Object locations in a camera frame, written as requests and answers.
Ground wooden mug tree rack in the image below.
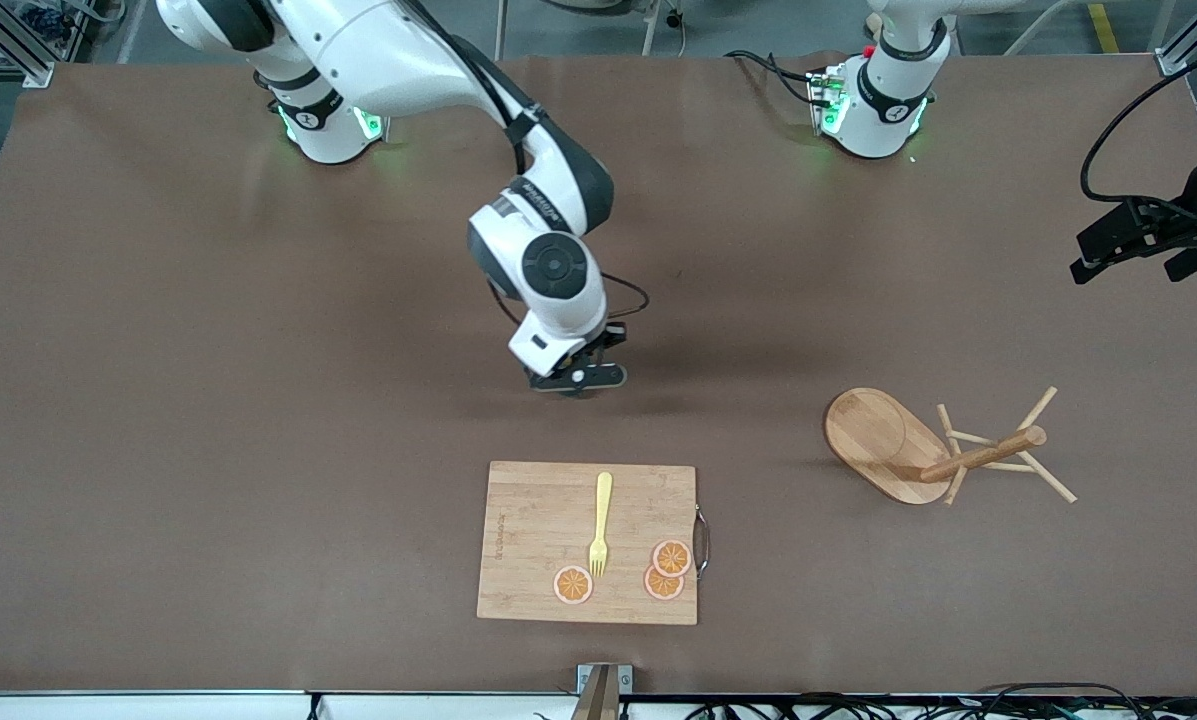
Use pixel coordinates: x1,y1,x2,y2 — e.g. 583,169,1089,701
824,386,1079,506

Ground yellow plastic fork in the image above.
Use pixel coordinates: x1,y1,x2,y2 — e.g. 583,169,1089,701
588,472,614,578

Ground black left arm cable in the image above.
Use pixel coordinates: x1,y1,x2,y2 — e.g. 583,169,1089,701
1080,38,1197,209

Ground bamboo cutting board, metal handle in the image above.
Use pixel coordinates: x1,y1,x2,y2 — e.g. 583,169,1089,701
476,460,711,627

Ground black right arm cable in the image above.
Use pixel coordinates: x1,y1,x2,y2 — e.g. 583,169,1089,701
398,0,651,326

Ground black arm base cable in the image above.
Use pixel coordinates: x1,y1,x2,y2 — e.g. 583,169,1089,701
726,48,821,106

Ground metal table edge bracket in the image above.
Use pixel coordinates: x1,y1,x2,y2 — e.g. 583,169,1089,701
576,663,634,720

